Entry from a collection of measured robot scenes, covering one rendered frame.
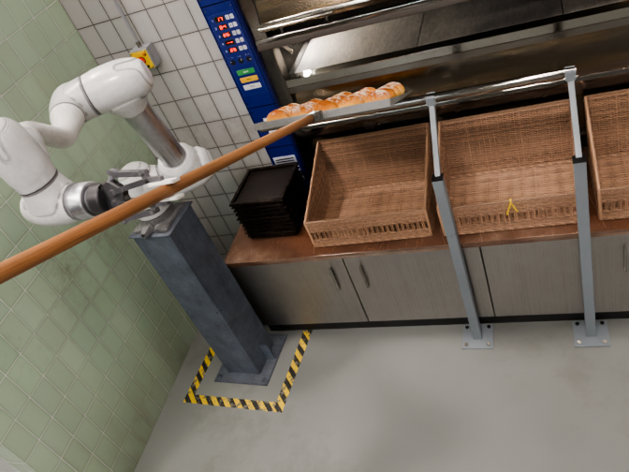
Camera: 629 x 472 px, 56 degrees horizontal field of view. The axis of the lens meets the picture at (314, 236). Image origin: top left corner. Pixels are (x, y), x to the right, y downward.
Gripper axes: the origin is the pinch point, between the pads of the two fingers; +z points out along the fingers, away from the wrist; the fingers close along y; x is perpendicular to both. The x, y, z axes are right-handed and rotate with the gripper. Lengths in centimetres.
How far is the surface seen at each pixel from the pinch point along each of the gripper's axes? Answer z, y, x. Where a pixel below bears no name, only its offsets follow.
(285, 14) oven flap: -20, -39, -137
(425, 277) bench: 22, 82, -131
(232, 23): -44, -40, -134
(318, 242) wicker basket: -23, 60, -127
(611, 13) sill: 103, -12, -152
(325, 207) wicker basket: -26, 50, -150
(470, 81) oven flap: 48, 4, -158
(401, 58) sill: 22, -11, -151
